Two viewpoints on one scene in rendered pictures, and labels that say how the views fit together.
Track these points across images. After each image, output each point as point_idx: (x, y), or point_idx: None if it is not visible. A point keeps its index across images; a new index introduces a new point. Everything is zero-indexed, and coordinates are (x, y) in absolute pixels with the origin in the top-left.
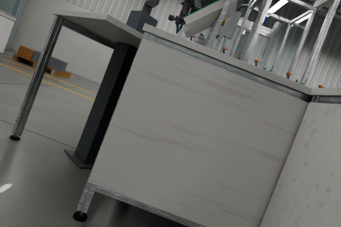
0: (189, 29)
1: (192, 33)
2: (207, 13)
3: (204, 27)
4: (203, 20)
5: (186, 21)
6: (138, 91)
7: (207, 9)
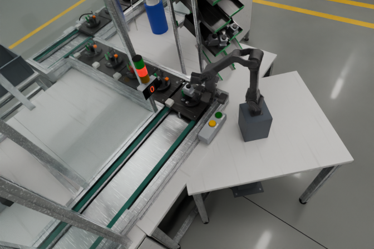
0: (234, 63)
1: (219, 73)
2: (234, 42)
3: (212, 62)
4: (230, 49)
5: (243, 55)
6: (263, 76)
7: (235, 40)
